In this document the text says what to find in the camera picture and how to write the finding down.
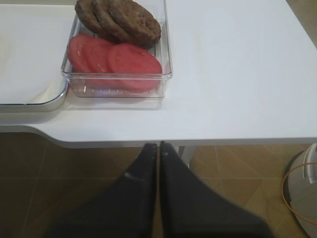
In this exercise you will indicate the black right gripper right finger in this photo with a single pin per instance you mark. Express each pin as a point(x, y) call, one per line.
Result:
point(190, 209)

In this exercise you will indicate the right red tomato slice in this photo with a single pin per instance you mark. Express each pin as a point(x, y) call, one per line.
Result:
point(128, 58)

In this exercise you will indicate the left red tomato slice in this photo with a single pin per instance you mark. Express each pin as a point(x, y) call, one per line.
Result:
point(75, 52)

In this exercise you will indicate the white serving tray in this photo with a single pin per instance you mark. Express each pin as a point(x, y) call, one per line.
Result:
point(33, 40)

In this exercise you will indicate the left brown patty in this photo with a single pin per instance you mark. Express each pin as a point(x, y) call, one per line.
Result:
point(87, 17)

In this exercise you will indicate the middle brown patty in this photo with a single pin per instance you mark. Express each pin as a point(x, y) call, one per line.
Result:
point(101, 10)

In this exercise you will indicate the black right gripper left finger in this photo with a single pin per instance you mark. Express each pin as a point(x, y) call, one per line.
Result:
point(124, 210)

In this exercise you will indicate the brown patty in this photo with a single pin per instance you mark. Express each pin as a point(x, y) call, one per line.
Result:
point(136, 21)
point(101, 10)
point(87, 17)

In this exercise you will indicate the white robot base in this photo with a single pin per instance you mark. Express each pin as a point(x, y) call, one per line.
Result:
point(299, 190)

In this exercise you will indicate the red tomato slice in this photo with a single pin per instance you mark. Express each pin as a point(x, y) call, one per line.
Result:
point(75, 52)
point(128, 58)
point(96, 53)

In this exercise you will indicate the right brown patty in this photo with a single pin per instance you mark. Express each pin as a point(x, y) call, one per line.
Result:
point(136, 21)

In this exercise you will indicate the clear patty and tomato container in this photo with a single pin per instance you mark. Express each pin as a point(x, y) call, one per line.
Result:
point(105, 84)

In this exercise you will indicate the middle red tomato slice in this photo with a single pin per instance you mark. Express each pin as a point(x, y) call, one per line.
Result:
point(96, 53)

